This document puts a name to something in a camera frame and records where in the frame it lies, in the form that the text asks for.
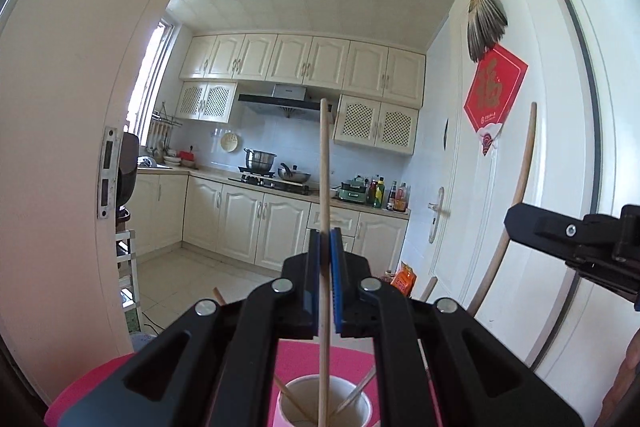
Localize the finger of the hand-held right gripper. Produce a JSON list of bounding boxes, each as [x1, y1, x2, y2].
[[504, 203, 587, 261]]

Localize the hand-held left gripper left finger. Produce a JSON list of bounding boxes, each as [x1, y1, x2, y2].
[[57, 229, 321, 427]]

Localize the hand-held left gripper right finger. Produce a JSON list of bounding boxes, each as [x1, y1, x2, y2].
[[329, 228, 584, 427]]

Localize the long wooden chopstick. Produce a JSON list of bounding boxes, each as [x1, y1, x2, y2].
[[467, 102, 538, 315]]

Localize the white paper cup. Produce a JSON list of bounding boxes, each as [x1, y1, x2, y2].
[[276, 374, 375, 427]]

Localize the straight wooden chopstick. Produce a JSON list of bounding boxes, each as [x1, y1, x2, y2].
[[316, 98, 332, 427]]

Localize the person's right forearm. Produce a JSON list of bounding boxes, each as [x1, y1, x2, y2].
[[600, 326, 640, 427]]

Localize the orange snack bag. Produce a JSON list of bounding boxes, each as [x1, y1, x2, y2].
[[389, 260, 419, 298]]

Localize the white panel door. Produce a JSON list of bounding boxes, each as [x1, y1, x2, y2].
[[400, 0, 608, 373]]

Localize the green countertop appliance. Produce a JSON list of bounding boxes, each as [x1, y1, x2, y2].
[[335, 177, 369, 203]]

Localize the cream lower kitchen cabinets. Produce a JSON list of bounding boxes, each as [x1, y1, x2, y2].
[[122, 169, 411, 274]]

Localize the cluster of condiment bottles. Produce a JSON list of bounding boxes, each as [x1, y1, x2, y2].
[[367, 174, 409, 213]]

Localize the dark wok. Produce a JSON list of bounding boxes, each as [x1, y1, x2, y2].
[[278, 163, 312, 184]]

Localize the black gas stove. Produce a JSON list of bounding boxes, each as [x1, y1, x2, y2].
[[228, 174, 311, 194]]

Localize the steel cooking pot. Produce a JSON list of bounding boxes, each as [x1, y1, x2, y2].
[[243, 148, 278, 173]]

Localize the red diamond paper poster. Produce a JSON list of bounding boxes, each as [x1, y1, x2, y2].
[[463, 44, 530, 156]]

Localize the wide lattice door cabinet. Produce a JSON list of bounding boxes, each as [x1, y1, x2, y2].
[[332, 94, 420, 156]]

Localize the black range hood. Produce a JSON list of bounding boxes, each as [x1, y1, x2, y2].
[[237, 83, 334, 120]]

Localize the pale blue bucket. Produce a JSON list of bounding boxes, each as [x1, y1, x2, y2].
[[131, 331, 162, 354]]

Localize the white shelf rack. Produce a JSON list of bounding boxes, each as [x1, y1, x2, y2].
[[115, 229, 139, 314]]

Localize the steel sink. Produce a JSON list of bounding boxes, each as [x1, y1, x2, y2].
[[137, 155, 174, 170]]

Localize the small lattice door cabinet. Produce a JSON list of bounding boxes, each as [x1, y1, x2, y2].
[[175, 80, 238, 124]]

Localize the hanging utensil rack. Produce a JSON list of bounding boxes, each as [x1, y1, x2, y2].
[[150, 102, 182, 158]]

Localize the feather fan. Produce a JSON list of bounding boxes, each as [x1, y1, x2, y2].
[[465, 0, 510, 63]]

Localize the black standing appliance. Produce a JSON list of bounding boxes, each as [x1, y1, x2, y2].
[[116, 132, 141, 214]]

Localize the metal door latch plates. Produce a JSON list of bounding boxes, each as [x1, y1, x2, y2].
[[101, 126, 119, 221]]

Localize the kitchen window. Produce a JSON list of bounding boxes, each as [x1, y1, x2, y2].
[[126, 19, 179, 146]]

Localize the silver door handle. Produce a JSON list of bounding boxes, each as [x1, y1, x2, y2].
[[427, 186, 446, 246]]

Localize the cream upper wall cabinets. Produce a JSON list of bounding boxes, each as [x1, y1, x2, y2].
[[178, 33, 427, 110]]

